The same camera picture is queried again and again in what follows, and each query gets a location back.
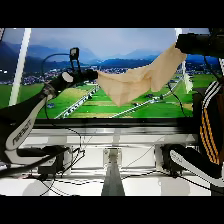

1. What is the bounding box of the black cable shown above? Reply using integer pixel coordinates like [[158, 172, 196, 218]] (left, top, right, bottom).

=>
[[40, 52, 72, 77], [167, 82, 189, 119]]

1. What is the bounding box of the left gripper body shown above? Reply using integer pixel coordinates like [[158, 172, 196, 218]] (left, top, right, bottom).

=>
[[78, 68, 100, 83]]

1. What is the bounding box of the beige garment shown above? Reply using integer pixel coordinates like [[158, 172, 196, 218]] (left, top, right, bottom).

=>
[[95, 43, 188, 108]]

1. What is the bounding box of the silver frame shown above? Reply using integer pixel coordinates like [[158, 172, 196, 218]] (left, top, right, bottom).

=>
[[0, 125, 224, 197]]

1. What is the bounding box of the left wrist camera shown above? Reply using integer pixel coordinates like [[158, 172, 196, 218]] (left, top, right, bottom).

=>
[[68, 46, 81, 72]]

